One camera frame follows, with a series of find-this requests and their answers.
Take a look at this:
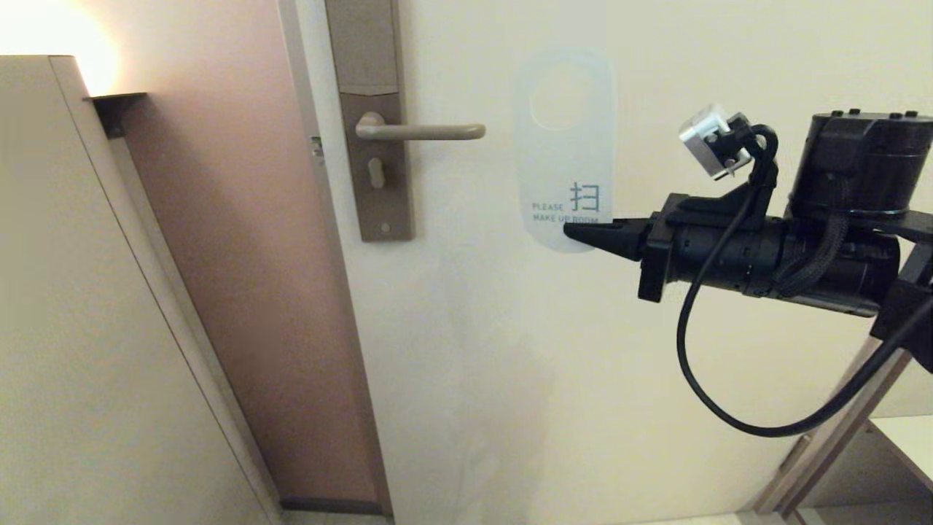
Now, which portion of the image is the blue do-not-disturb door hanger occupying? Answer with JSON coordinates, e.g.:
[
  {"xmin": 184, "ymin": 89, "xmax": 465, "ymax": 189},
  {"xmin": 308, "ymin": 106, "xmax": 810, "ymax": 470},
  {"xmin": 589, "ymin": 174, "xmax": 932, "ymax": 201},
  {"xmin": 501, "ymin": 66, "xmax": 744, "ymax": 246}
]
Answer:
[{"xmin": 512, "ymin": 47, "xmax": 618, "ymax": 254}]

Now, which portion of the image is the cream door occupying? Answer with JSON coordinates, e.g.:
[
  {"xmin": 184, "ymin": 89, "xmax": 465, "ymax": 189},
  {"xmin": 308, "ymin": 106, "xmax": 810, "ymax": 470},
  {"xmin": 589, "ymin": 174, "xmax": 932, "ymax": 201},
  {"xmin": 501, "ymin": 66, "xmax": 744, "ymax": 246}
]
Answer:
[{"xmin": 295, "ymin": 0, "xmax": 933, "ymax": 522}]

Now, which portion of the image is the brown door lock plate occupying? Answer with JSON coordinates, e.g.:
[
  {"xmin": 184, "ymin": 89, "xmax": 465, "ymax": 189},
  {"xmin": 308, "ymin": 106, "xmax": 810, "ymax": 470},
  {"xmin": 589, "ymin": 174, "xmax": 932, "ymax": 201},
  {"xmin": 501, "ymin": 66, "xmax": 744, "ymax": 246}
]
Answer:
[{"xmin": 324, "ymin": 0, "xmax": 415, "ymax": 243}]

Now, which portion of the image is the pale wardrobe shelf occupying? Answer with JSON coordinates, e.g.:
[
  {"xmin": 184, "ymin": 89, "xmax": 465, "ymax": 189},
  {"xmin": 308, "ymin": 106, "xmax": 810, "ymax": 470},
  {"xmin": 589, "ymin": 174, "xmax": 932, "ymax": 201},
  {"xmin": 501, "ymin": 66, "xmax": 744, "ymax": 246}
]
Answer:
[{"xmin": 867, "ymin": 416, "xmax": 933, "ymax": 493}]

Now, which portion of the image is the beige cabinet panel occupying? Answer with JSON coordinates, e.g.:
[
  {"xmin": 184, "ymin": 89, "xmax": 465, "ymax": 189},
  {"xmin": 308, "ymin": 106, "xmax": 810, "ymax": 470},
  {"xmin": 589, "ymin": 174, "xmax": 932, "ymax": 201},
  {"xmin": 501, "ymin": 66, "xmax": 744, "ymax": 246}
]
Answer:
[{"xmin": 0, "ymin": 56, "xmax": 285, "ymax": 525}]

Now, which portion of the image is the black braided right wrist cable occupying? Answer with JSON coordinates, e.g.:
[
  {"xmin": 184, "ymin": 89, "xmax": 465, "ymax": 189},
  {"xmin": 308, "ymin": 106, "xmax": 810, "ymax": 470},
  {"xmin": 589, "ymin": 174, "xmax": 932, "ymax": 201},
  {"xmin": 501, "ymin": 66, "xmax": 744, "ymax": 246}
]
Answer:
[{"xmin": 774, "ymin": 211, "xmax": 850, "ymax": 298}]

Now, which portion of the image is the black right camera bracket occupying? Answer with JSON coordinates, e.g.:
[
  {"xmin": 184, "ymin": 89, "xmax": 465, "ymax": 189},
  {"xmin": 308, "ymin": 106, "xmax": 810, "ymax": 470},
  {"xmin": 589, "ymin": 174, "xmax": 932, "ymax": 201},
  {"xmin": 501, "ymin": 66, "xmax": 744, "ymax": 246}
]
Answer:
[{"xmin": 718, "ymin": 113, "xmax": 779, "ymax": 212}]

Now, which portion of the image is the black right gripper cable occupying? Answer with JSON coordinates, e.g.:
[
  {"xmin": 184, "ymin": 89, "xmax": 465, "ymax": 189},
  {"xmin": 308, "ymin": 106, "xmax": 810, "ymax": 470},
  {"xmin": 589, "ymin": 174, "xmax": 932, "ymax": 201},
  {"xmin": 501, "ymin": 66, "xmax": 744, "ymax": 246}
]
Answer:
[{"xmin": 676, "ymin": 128, "xmax": 933, "ymax": 438}]

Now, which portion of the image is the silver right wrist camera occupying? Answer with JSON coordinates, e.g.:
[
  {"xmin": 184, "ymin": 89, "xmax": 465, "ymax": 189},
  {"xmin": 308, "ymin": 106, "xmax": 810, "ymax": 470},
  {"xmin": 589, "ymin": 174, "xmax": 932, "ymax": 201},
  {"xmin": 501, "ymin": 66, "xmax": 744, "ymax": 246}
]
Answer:
[{"xmin": 679, "ymin": 103, "xmax": 752, "ymax": 181}]

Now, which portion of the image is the beige metal door handle lever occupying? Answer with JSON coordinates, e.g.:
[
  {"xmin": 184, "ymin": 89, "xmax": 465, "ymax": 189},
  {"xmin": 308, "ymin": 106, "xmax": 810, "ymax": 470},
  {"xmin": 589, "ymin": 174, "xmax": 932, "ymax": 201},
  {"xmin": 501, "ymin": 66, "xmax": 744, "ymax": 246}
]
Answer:
[{"xmin": 355, "ymin": 112, "xmax": 487, "ymax": 141}]

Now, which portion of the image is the dark wall lamp bracket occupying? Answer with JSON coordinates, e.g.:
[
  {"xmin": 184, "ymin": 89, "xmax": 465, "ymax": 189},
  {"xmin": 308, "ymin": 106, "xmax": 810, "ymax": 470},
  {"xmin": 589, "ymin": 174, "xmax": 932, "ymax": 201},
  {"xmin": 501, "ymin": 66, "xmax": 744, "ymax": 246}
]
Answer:
[{"xmin": 85, "ymin": 93, "xmax": 149, "ymax": 140}]

